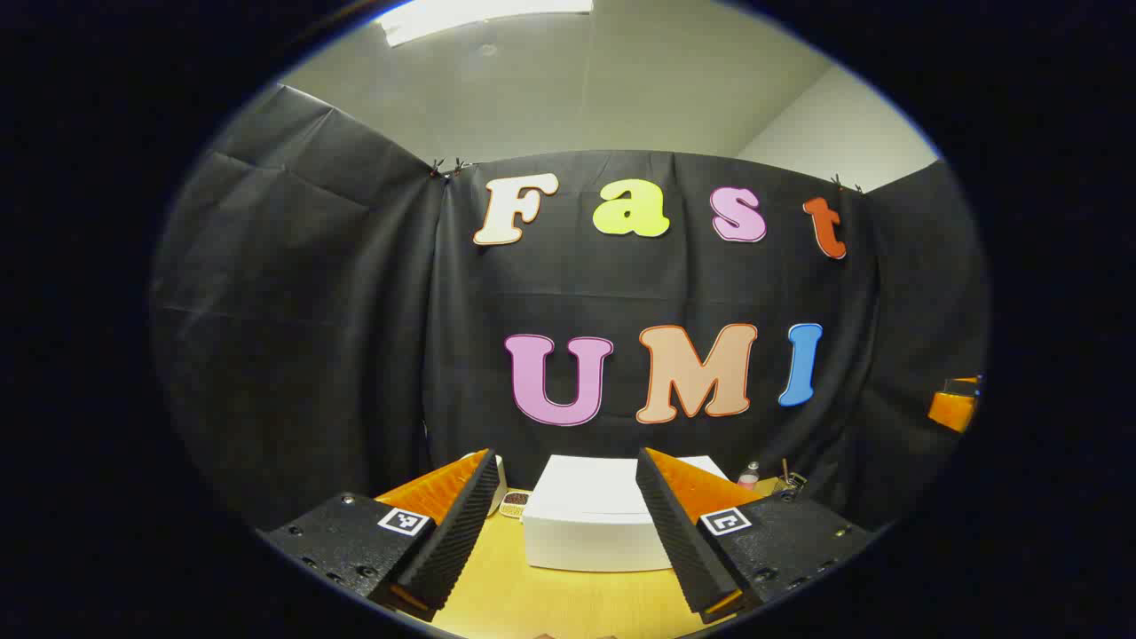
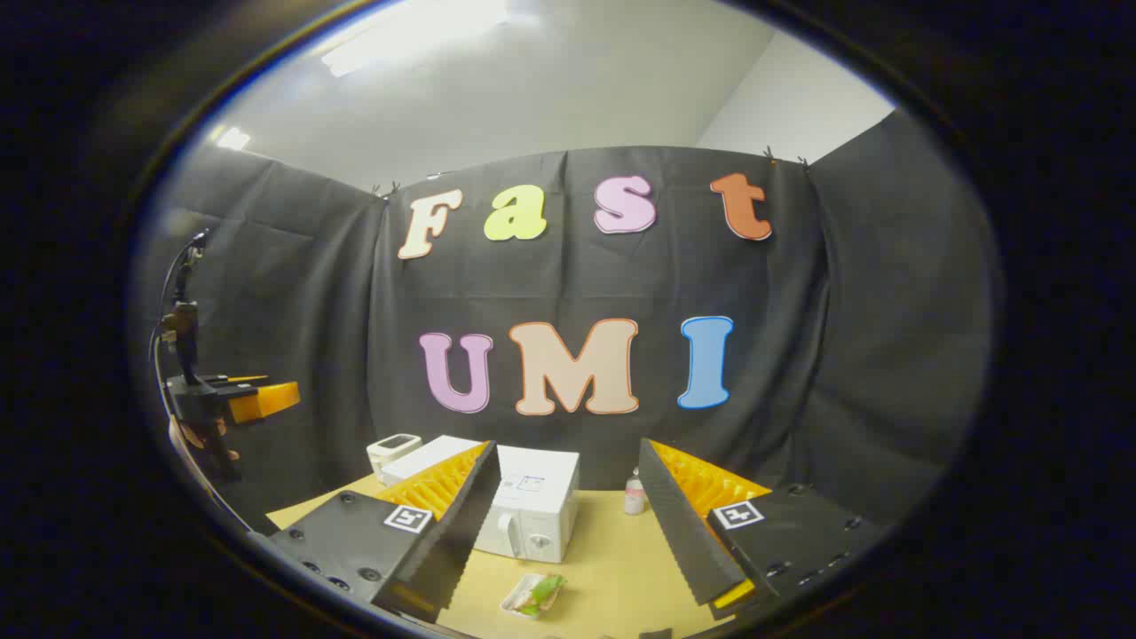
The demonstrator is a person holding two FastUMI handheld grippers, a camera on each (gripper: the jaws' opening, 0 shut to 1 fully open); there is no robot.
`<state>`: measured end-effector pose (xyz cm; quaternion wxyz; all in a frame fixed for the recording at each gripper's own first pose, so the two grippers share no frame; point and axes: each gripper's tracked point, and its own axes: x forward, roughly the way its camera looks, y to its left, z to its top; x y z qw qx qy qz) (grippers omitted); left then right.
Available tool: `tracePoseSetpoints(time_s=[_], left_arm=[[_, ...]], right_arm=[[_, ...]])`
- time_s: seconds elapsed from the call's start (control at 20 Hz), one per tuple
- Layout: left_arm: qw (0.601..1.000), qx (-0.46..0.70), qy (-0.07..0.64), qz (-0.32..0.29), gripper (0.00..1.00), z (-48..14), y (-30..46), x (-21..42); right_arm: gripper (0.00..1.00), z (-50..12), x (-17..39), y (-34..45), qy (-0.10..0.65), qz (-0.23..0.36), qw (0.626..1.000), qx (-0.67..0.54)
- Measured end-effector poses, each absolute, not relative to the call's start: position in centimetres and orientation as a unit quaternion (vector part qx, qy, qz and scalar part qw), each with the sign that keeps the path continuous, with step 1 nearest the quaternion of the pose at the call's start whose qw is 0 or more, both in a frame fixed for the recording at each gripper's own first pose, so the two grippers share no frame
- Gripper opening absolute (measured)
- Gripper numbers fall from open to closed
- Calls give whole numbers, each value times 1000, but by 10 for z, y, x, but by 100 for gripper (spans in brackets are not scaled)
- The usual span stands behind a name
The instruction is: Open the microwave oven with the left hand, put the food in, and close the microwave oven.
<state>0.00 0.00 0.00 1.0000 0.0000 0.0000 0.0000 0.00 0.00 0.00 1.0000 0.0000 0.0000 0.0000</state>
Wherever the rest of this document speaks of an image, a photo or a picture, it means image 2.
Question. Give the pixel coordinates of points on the white toaster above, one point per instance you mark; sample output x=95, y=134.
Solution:
x=390, y=448

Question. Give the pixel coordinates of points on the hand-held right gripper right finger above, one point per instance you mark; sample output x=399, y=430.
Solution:
x=679, y=532

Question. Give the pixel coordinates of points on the black backdrop cloth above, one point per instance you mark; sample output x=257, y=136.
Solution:
x=311, y=311

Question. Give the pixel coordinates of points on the small clear plastic bottle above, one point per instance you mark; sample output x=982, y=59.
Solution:
x=634, y=497

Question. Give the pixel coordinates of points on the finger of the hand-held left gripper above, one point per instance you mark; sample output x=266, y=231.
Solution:
x=266, y=401

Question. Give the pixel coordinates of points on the white tray of green vegetables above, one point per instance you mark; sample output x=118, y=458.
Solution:
x=532, y=596

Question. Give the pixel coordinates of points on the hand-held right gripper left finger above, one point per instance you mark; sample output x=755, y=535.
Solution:
x=461, y=524

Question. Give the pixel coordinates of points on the small ceiling light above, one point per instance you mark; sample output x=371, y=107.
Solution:
x=232, y=138

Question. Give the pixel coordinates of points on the white microwave oven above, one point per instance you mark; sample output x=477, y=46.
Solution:
x=541, y=497

